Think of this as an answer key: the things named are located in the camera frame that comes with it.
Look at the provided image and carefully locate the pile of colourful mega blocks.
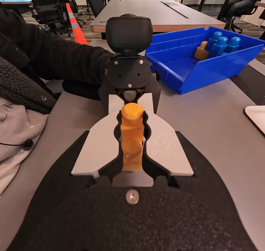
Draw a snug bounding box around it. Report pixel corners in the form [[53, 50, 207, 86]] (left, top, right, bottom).
[[194, 31, 241, 61]]

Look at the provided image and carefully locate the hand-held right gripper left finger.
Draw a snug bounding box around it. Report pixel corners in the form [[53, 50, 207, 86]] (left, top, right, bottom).
[[71, 110, 122, 184]]

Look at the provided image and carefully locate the orange traffic cone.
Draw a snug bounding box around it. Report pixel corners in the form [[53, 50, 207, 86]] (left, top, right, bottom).
[[66, 3, 89, 45]]

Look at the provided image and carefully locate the grey sweatshirt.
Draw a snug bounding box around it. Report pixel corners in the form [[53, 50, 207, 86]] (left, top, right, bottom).
[[0, 98, 49, 195]]

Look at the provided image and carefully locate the blue plastic bin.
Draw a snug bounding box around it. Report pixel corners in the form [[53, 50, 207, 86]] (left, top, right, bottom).
[[145, 26, 265, 95]]

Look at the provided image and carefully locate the black drawstring cord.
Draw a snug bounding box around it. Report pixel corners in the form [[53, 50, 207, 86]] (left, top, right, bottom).
[[0, 139, 34, 150]]

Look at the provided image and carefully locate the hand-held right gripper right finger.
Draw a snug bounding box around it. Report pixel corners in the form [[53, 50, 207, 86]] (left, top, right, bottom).
[[143, 110, 194, 184]]

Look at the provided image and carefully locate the grey desk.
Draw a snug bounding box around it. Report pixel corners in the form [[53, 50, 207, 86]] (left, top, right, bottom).
[[90, 0, 226, 40]]

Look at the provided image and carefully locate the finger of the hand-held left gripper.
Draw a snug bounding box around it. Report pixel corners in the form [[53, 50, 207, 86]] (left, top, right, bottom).
[[137, 93, 155, 113], [108, 94, 125, 116]]

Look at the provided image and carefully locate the orange mega block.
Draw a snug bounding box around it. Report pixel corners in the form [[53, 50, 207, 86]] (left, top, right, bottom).
[[122, 139, 144, 172], [121, 103, 145, 142]]

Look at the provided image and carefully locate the black fleece jacket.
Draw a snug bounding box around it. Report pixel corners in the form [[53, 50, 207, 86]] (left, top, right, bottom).
[[0, 57, 58, 115]]

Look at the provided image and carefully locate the white display stand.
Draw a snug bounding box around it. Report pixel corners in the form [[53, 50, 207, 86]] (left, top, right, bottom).
[[245, 106, 265, 135]]

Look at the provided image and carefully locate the person's left forearm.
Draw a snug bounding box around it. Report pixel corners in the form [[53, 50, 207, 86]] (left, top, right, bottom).
[[0, 7, 113, 86]]

